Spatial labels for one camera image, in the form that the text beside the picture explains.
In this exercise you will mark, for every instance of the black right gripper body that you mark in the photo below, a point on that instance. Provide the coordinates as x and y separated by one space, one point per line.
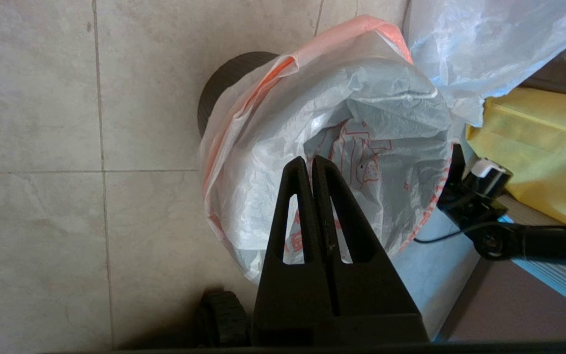
474 211

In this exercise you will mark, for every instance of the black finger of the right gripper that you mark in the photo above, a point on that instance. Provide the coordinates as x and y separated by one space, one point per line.
456 169

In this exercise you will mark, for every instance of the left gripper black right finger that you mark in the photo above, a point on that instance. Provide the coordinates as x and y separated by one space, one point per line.
371 305

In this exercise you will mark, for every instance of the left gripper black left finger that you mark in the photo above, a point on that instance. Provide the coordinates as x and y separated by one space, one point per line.
288 295

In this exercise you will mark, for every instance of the fresh white orange-printed bag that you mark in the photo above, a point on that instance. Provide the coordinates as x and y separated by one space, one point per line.
263 172

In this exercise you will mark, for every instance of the white bag pink rim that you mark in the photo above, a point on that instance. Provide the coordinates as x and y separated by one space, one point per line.
484 39

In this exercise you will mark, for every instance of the black robot base chassis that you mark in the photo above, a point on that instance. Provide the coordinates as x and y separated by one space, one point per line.
224 319

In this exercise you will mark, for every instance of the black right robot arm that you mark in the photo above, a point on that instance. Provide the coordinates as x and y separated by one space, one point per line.
533 241

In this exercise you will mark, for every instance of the yellow fabric bag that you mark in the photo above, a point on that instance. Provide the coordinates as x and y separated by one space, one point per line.
543 157

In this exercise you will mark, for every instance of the black round trash bin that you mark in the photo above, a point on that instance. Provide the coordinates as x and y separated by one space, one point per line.
224 83

